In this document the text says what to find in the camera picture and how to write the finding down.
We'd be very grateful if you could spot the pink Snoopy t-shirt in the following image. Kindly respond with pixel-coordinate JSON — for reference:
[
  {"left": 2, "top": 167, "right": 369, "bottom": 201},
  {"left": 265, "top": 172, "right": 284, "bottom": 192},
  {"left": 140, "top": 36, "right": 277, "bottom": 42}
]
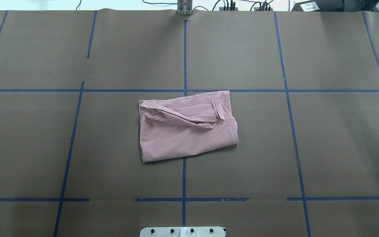
[{"left": 138, "top": 91, "right": 239, "bottom": 162}]

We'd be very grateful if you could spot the grey USB hub left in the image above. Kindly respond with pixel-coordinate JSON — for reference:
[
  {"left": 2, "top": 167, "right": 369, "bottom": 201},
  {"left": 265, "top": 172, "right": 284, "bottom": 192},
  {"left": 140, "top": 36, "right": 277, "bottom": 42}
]
[{"left": 218, "top": 0, "right": 238, "bottom": 12}]

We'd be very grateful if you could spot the grey usb hub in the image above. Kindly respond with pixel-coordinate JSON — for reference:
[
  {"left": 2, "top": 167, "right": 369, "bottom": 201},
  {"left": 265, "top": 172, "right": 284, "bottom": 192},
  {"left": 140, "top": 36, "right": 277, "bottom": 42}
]
[
  {"left": 250, "top": 1, "right": 272, "bottom": 12},
  {"left": 218, "top": 0, "right": 238, "bottom": 12}
]

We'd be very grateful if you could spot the grey USB hub right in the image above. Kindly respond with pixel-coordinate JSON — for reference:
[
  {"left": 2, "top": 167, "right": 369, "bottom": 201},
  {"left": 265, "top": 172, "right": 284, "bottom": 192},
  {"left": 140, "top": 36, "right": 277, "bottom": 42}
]
[{"left": 250, "top": 1, "right": 272, "bottom": 12}]

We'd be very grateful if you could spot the black box with label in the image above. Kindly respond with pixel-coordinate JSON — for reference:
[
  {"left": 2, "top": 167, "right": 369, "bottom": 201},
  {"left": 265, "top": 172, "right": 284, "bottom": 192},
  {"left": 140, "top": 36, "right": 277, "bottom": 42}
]
[{"left": 290, "top": 0, "right": 345, "bottom": 12}]

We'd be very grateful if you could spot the aluminium frame post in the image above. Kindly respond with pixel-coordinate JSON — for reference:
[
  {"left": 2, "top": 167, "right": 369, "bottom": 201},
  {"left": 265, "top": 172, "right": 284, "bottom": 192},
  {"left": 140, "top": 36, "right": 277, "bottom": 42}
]
[{"left": 177, "top": 0, "right": 193, "bottom": 15}]

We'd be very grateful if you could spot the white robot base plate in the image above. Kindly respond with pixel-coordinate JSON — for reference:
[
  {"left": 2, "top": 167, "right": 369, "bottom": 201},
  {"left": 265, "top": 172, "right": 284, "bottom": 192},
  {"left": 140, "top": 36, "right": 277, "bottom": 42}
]
[{"left": 139, "top": 226, "right": 227, "bottom": 237}]

